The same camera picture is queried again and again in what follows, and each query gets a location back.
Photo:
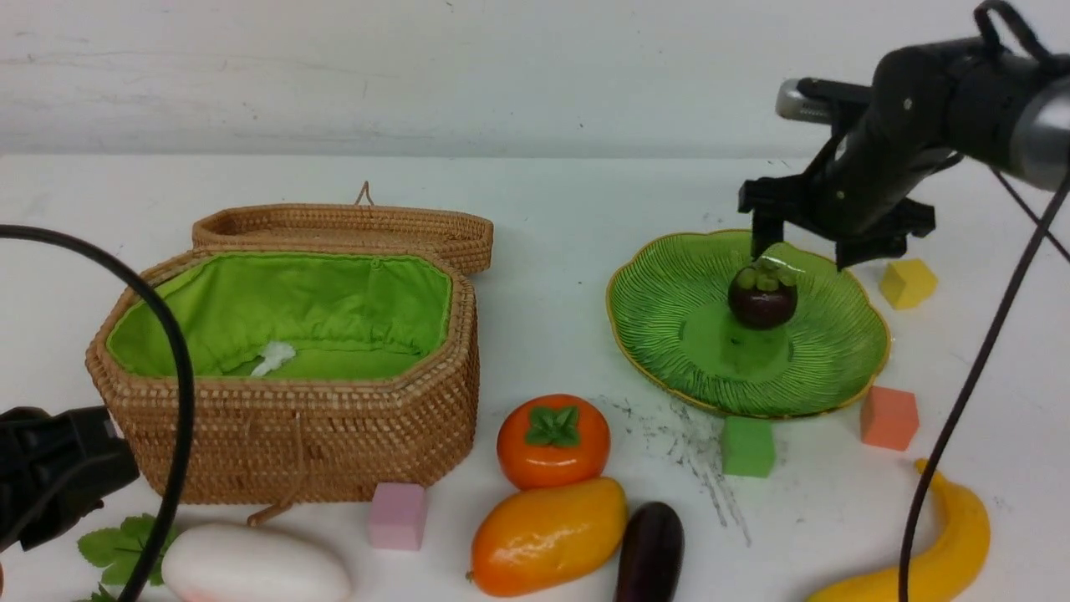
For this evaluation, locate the dark purple eggplant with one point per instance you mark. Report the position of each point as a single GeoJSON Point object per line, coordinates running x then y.
{"type": "Point", "coordinates": [651, 555]}

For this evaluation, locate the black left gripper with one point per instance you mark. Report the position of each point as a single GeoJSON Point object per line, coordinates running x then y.
{"type": "Point", "coordinates": [57, 469]}

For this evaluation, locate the yellow banana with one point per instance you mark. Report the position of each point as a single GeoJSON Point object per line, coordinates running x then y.
{"type": "Point", "coordinates": [943, 571]}

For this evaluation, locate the orange foam cube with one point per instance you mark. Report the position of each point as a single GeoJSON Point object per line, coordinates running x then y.
{"type": "Point", "coordinates": [889, 418]}

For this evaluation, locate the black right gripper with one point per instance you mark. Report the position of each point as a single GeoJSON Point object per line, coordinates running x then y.
{"type": "Point", "coordinates": [855, 193]}

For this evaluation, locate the green leaf-shaped glass plate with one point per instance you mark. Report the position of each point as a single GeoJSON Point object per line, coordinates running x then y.
{"type": "Point", "coordinates": [669, 316]}

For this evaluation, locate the green foam cube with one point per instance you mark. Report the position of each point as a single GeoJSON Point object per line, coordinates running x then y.
{"type": "Point", "coordinates": [747, 447]}

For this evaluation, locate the woven wicker basket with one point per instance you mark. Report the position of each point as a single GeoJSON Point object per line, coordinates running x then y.
{"type": "Point", "coordinates": [279, 442]}

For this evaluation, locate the dark purple mangosteen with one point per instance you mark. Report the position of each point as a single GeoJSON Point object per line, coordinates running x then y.
{"type": "Point", "coordinates": [763, 295]}

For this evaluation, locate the orange persimmon with green calyx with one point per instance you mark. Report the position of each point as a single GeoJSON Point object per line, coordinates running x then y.
{"type": "Point", "coordinates": [552, 441]}

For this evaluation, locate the green fabric basket liner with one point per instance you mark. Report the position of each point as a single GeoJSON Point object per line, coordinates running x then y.
{"type": "Point", "coordinates": [301, 316]}

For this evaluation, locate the pink foam cube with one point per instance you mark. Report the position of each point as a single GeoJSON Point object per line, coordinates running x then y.
{"type": "Point", "coordinates": [397, 515]}

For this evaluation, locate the yellow foam cube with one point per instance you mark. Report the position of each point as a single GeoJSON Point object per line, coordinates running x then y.
{"type": "Point", "coordinates": [907, 283]}

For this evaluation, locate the woven wicker basket lid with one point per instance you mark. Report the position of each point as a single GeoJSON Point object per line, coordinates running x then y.
{"type": "Point", "coordinates": [462, 240]}

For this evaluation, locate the white radish with green leaves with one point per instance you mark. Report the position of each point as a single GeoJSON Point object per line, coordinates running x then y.
{"type": "Point", "coordinates": [219, 562]}

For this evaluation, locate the orange yellow mango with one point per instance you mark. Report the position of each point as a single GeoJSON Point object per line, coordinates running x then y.
{"type": "Point", "coordinates": [543, 538]}

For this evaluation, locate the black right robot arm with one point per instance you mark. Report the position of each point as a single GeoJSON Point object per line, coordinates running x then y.
{"type": "Point", "coordinates": [928, 106]}

